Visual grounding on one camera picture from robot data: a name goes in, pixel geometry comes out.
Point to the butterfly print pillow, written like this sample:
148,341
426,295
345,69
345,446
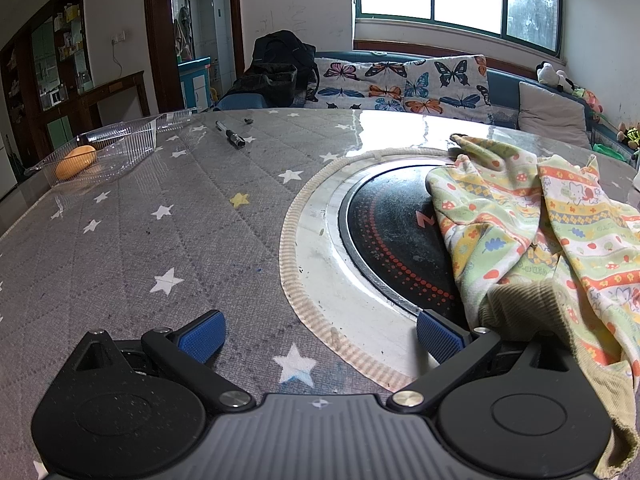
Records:
400,85

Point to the white wall socket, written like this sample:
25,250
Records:
118,37

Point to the black and silver pen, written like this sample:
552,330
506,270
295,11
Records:
231,136

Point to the black backpack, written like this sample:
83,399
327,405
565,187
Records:
285,50

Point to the black fabric bin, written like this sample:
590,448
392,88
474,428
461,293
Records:
267,85

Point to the wooden side table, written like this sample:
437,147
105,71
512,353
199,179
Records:
120,87

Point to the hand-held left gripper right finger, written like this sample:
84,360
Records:
440,338

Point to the yellow green plush toy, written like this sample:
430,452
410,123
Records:
631,135

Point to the dark wooden display cabinet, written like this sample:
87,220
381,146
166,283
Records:
30,85

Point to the panda plush toy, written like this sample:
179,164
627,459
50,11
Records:
552,76

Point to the orange mango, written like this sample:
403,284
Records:
75,162

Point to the grey star quilted table cover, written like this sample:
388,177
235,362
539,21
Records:
150,220

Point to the dark wooden door frame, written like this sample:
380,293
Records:
159,35

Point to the white microwave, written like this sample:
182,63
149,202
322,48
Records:
58,96

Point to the pink plush toy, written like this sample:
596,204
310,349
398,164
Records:
594,105

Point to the blue sofa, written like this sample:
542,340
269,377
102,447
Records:
505,95

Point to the clear plastic tray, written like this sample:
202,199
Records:
125,135

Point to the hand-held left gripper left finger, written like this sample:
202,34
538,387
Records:
202,336

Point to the hanging clothes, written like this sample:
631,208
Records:
182,30

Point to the patterned children's shirt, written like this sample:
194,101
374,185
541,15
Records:
500,210

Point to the round black induction cooker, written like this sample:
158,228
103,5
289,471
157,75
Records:
390,230

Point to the blue small cabinet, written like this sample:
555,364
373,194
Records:
195,82

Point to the white cushion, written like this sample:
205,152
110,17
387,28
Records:
552,115

